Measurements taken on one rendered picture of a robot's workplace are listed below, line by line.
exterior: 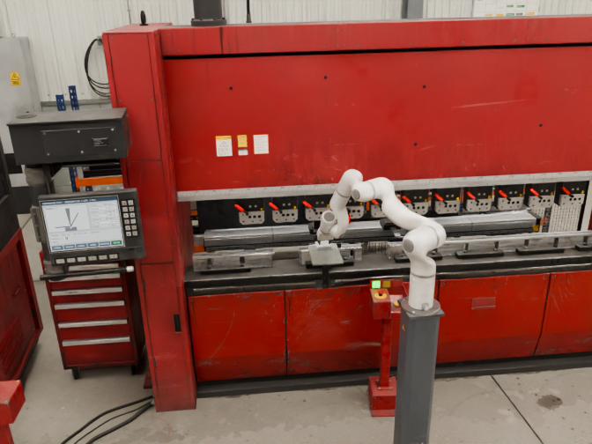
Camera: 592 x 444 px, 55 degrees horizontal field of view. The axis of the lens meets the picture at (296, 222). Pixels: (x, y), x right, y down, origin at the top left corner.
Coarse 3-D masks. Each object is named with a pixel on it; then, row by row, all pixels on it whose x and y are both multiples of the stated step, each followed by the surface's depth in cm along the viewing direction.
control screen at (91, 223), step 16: (48, 208) 264; (64, 208) 266; (80, 208) 267; (96, 208) 268; (112, 208) 270; (48, 224) 267; (64, 224) 269; (80, 224) 270; (96, 224) 271; (112, 224) 273; (64, 240) 272; (80, 240) 273; (96, 240) 274; (112, 240) 276
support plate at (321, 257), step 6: (312, 246) 349; (330, 246) 348; (336, 246) 348; (312, 252) 341; (318, 252) 340; (324, 252) 340; (330, 252) 340; (336, 252) 340; (312, 258) 333; (318, 258) 332; (324, 258) 332; (330, 258) 332; (336, 258) 332; (318, 264) 326; (324, 264) 326
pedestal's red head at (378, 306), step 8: (392, 280) 340; (376, 288) 342; (384, 288) 342; (392, 296) 340; (400, 296) 340; (376, 304) 329; (384, 304) 329; (392, 304) 337; (376, 312) 331; (384, 312) 331; (392, 312) 331; (400, 312) 331
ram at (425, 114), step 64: (192, 64) 301; (256, 64) 304; (320, 64) 307; (384, 64) 310; (448, 64) 314; (512, 64) 317; (576, 64) 321; (192, 128) 314; (256, 128) 317; (320, 128) 320; (384, 128) 324; (448, 128) 328; (512, 128) 331; (576, 128) 335; (320, 192) 335
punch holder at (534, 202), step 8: (528, 184) 351; (536, 184) 346; (544, 184) 347; (552, 184) 347; (528, 192) 352; (544, 192) 349; (552, 192) 349; (528, 200) 353; (536, 200) 350; (544, 200) 351; (552, 200) 351
